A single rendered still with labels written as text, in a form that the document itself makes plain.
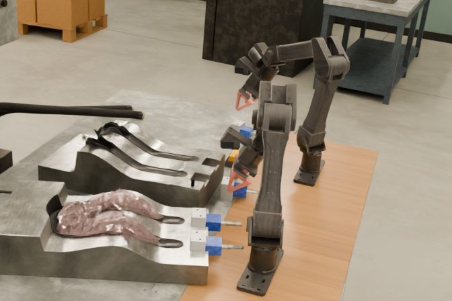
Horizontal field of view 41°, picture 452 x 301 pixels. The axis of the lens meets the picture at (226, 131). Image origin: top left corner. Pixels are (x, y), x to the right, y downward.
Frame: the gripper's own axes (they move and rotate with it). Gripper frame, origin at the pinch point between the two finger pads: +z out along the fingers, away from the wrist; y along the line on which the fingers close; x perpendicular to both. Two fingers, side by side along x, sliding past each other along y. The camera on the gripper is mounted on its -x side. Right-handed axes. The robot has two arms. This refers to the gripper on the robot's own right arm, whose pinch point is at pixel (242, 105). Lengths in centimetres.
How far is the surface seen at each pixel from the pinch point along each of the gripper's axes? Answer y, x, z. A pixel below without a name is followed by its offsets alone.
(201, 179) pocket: 50, 12, -1
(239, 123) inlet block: 0.7, 3.5, 6.3
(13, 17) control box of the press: 31, -80, 19
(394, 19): -310, 1, 23
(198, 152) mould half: 38.4, 4.8, 1.3
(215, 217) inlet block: 66, 24, -7
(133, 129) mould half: 42.5, -15.5, 8.9
